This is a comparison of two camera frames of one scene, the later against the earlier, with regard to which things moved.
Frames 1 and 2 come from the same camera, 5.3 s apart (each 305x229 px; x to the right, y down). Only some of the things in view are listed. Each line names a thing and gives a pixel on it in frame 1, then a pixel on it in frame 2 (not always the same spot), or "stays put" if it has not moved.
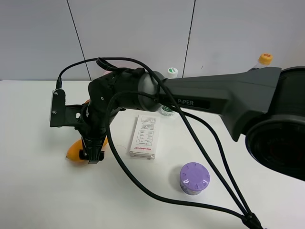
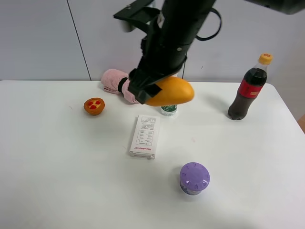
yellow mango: [73, 152] → [174, 90]
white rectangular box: [145, 139] stays put
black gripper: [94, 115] → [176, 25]
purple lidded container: [194, 177] stays put
